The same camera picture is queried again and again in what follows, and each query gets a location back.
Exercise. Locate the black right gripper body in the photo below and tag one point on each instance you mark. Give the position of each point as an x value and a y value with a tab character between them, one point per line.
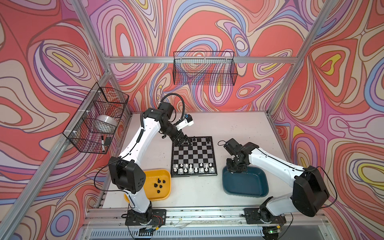
235	166

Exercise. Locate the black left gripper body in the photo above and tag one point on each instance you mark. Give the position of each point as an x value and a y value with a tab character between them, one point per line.
171	131

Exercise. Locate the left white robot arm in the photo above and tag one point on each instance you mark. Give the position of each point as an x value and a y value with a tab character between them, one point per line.
125	170

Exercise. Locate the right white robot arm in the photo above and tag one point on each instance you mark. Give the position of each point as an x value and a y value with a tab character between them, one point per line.
309	192

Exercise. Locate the black white chess board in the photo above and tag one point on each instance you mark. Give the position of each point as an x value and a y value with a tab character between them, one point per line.
197	152

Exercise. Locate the teal plastic tray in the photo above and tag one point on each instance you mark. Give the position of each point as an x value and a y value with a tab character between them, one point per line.
252	183

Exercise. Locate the yellow plastic tray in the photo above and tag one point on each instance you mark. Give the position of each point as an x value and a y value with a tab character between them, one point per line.
156	184

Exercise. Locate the white roll in basket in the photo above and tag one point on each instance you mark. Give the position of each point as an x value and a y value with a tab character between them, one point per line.
108	120

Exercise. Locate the black marker in basket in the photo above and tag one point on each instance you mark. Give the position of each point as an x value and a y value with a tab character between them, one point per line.
103	144

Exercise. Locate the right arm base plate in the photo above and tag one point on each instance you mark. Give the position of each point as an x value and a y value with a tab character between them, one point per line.
262	216

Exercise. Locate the black wire basket back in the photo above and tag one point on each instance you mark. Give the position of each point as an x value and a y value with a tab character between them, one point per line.
204	68

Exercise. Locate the black wire basket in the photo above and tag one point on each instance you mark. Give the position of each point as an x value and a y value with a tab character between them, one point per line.
85	133
204	68

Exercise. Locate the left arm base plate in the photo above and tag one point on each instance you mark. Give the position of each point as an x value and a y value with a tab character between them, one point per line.
152	218

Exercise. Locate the black wire basket left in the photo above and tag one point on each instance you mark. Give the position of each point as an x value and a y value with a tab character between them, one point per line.
85	133

